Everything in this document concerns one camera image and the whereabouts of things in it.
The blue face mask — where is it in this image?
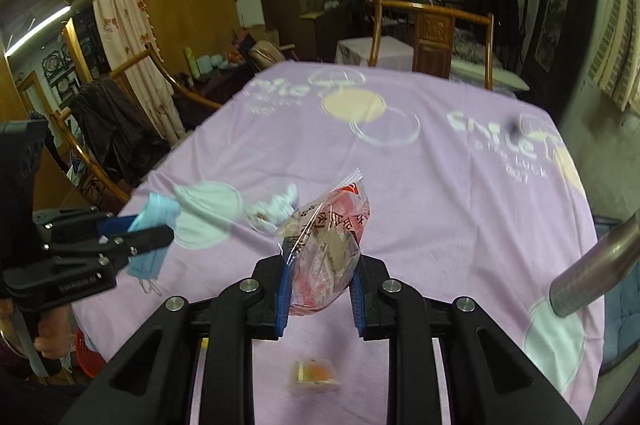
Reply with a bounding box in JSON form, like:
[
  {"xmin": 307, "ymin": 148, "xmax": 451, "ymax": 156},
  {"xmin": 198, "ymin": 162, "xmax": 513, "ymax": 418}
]
[{"xmin": 127, "ymin": 193, "xmax": 180, "ymax": 296}]

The red snack wrapper bag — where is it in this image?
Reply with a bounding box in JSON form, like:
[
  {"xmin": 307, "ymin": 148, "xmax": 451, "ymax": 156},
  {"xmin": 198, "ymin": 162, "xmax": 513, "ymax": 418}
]
[{"xmin": 277, "ymin": 169, "xmax": 371, "ymax": 315}]

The white plastic wrap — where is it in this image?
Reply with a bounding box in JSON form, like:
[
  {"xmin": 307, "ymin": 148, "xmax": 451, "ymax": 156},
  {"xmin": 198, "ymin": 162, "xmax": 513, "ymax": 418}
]
[{"xmin": 245, "ymin": 183, "xmax": 298, "ymax": 235}]

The small clear jelly cup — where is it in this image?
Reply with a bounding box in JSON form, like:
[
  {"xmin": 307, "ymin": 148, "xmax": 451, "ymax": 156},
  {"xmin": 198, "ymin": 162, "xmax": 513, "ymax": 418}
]
[{"xmin": 288, "ymin": 358, "xmax": 341, "ymax": 395}]

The person's left hand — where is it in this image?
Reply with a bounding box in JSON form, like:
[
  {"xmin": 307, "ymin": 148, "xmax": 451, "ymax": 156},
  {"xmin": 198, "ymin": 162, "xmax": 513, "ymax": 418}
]
[{"xmin": 1, "ymin": 299, "xmax": 72, "ymax": 360}]

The dark jacket on chair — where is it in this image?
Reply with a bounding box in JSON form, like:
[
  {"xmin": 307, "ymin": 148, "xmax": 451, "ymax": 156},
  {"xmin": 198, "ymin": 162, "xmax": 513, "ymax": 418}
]
[{"xmin": 68, "ymin": 76, "xmax": 170, "ymax": 186}]

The red plastic basket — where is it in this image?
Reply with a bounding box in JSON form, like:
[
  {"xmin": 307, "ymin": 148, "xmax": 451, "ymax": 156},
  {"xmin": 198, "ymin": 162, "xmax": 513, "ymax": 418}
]
[{"xmin": 74, "ymin": 329, "xmax": 106, "ymax": 379}]

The purple printed bed sheet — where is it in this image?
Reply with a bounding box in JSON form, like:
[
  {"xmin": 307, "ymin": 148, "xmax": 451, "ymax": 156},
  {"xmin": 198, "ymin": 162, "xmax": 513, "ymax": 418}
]
[{"xmin": 74, "ymin": 62, "xmax": 604, "ymax": 416}]

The floral orange curtain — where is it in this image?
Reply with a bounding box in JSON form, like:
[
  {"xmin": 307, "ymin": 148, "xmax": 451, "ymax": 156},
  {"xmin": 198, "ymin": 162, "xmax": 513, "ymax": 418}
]
[{"xmin": 92, "ymin": 0, "xmax": 186, "ymax": 144}]

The wooden chair far end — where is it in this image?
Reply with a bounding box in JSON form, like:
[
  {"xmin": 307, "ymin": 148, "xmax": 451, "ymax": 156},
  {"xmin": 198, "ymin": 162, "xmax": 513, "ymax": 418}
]
[{"xmin": 364, "ymin": 0, "xmax": 494, "ymax": 91}]

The blue cushioned chair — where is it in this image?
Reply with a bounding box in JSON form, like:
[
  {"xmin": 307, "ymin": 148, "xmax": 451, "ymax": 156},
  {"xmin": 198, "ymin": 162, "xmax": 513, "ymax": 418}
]
[{"xmin": 592, "ymin": 213, "xmax": 640, "ymax": 375}]

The striped window curtain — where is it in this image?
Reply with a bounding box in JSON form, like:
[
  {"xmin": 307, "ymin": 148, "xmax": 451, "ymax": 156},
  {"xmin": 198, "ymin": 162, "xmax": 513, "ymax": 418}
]
[{"xmin": 587, "ymin": 0, "xmax": 639, "ymax": 114}]

